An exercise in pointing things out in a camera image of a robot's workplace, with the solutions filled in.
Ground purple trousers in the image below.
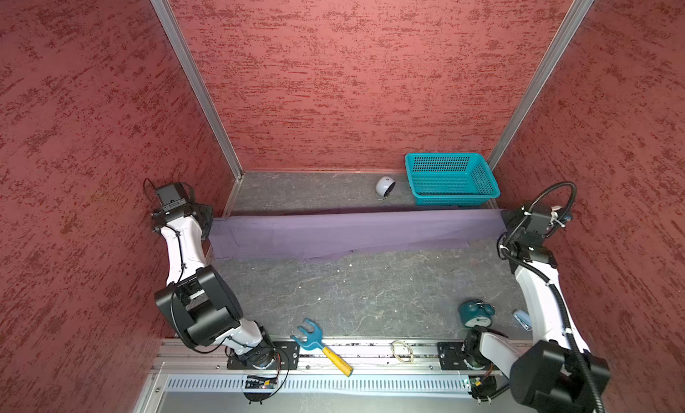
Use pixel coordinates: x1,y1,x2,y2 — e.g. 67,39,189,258
210,209,505,261

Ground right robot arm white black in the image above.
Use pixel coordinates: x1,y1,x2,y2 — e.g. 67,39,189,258
458,204,610,412

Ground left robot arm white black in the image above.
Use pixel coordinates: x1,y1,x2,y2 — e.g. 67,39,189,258
153,198,276,369

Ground small blue white stapler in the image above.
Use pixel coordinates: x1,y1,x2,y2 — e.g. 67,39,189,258
512,309,533,332

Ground teal plastic basket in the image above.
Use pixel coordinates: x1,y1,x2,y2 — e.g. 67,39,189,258
405,153,501,207

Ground white round mug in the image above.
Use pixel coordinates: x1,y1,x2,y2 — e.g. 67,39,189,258
375,176,396,200

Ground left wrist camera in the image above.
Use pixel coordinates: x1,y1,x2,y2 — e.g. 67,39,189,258
154,182,196,211

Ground right aluminium corner post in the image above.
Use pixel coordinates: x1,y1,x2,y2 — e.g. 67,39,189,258
488,0,595,170

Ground aluminium corner post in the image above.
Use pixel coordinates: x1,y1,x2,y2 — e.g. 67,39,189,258
141,0,244,181
488,0,595,170

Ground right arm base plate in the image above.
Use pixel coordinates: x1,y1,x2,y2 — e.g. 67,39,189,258
436,341,483,371

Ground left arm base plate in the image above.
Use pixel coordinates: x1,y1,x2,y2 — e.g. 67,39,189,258
226,341,301,371

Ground blue fork tool yellow handle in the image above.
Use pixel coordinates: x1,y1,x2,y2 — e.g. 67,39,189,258
291,318,353,377

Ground black corrugated cable conduit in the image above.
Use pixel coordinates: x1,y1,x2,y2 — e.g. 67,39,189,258
494,180,608,413

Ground white slotted cable duct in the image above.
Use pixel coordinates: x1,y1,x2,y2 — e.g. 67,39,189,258
164,374,472,398

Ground aluminium frame rail front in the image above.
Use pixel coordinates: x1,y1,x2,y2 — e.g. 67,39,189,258
152,336,584,376

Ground left aluminium corner post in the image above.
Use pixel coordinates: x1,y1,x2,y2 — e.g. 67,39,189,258
141,0,244,181

